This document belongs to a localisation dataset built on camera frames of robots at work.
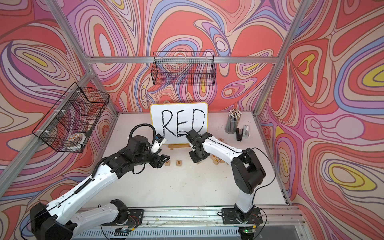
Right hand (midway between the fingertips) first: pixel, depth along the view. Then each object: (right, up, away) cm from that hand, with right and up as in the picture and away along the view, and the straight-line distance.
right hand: (199, 162), depth 87 cm
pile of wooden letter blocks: (+10, 0, +3) cm, 11 cm away
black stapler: (+28, +15, +16) cm, 36 cm away
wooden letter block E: (-13, -1, +3) cm, 13 cm away
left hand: (-17, +7, -12) cm, 22 cm away
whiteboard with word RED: (-16, +25, +1) cm, 29 cm away
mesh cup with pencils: (+22, +25, +10) cm, 35 cm away
